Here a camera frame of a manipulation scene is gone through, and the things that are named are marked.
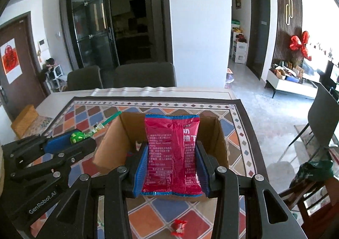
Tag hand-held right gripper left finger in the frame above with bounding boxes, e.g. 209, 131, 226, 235
40, 142, 149, 239

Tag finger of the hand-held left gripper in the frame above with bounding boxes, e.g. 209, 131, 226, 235
1, 133, 75, 168
11, 137, 97, 184

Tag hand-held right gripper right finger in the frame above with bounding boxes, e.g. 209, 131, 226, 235
195, 141, 305, 239

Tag green lollipop with green stick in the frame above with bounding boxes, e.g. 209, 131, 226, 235
69, 112, 123, 145

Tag brown cardboard box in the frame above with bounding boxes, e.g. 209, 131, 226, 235
93, 112, 229, 202

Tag pink snack packet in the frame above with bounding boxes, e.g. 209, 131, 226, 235
140, 114, 206, 198

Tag yellow box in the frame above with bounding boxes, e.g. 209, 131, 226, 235
11, 105, 40, 139

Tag colourful diamond pattern tablecloth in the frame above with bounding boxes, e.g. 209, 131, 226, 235
16, 96, 268, 239

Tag small red candy packet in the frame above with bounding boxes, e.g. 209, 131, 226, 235
170, 219, 188, 237

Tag white shelf with dark bag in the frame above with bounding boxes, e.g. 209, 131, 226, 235
40, 57, 67, 91

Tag dark upholstered dining chair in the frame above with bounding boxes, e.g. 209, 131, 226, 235
67, 65, 104, 91
113, 62, 177, 88

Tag red door poster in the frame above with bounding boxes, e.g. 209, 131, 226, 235
0, 38, 22, 83

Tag black framed glass door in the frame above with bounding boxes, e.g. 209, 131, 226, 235
60, 0, 119, 70

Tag green plastic bag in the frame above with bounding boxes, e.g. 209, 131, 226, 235
295, 159, 334, 182

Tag wooden chair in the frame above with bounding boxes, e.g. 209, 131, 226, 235
278, 175, 339, 229

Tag white low cabinet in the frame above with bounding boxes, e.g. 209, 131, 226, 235
265, 68, 318, 99

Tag white storage drawers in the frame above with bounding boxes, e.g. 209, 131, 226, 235
231, 32, 249, 64

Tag black plastic chair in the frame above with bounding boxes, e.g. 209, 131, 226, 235
289, 82, 339, 149

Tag dark interior door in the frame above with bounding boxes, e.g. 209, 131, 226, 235
246, 0, 271, 80

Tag red bow decoration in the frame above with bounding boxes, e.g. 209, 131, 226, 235
289, 31, 312, 60

